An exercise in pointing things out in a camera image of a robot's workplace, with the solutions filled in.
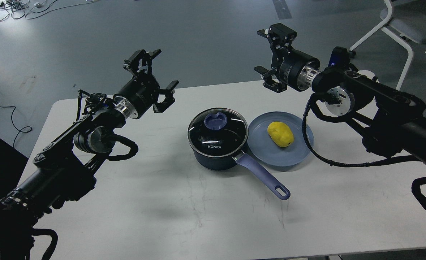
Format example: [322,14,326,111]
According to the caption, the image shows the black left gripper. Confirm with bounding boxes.
[113,49,179,120]

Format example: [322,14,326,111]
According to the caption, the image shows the glass lid with blue knob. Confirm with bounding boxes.
[188,108,249,156]

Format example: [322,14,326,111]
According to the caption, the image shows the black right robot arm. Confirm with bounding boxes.
[254,23,426,211]

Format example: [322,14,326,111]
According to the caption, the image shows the dark blue saucepan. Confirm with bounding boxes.
[188,108,291,200]

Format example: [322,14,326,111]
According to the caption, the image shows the white office chair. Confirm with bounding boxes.
[349,0,426,90]

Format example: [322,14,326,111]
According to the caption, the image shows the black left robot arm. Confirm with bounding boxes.
[0,49,178,260]

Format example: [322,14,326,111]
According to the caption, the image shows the blue plate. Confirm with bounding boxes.
[248,111,311,167]

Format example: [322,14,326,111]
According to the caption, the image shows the cable bundle on floor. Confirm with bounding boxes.
[0,0,101,24]

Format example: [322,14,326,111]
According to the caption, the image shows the black floor cable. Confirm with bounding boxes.
[0,84,33,148]

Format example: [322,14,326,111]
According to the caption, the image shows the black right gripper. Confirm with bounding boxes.
[254,23,320,93]

